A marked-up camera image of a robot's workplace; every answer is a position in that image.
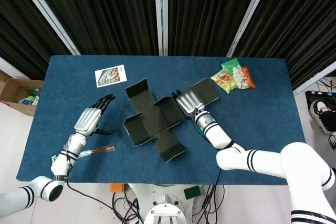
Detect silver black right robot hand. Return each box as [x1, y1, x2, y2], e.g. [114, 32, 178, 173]
[171, 89, 207, 119]

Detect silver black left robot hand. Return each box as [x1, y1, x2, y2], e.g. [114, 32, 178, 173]
[73, 94, 117, 137]

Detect black paper box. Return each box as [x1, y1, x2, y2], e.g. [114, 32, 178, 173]
[122, 78, 219, 164]

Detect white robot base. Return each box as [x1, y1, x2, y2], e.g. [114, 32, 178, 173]
[130, 183, 203, 224]

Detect brown cardboard box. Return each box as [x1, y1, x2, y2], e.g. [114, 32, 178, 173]
[0, 69, 45, 116]

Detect clear wrapped chopsticks packet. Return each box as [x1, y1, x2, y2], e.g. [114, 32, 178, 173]
[51, 144, 116, 163]

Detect yellow green snack packet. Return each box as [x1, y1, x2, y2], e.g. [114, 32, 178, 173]
[210, 68, 238, 94]

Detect white photo card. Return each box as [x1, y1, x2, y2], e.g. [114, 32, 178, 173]
[94, 64, 128, 88]

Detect white orange snack packet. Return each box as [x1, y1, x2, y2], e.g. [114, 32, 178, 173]
[232, 66, 257, 90]

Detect green blue plastic packets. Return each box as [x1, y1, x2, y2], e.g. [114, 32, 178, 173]
[18, 87, 43, 106]

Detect blue table cloth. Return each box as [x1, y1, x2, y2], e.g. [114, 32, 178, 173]
[16, 55, 308, 186]

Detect orange block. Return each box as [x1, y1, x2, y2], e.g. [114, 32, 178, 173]
[110, 183, 126, 193]

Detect dark green block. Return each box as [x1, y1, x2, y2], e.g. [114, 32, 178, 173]
[183, 185, 202, 200]

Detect black curtain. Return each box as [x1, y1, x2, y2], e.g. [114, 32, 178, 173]
[0, 0, 336, 91]

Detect shoe on black base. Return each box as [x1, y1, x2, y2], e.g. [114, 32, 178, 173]
[304, 90, 336, 130]

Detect black white shoe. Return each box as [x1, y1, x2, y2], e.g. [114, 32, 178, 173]
[310, 100, 336, 135]

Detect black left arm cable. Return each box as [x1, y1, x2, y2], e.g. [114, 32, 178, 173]
[65, 179, 144, 224]

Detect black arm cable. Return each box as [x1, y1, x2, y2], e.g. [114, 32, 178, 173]
[65, 179, 144, 224]
[193, 107, 224, 209]

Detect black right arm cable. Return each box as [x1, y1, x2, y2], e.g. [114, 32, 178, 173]
[193, 107, 224, 209]

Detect white metal frame post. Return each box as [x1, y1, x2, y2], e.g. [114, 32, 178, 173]
[292, 61, 336, 96]
[0, 56, 29, 80]
[227, 0, 275, 57]
[153, 0, 169, 56]
[12, 0, 81, 56]

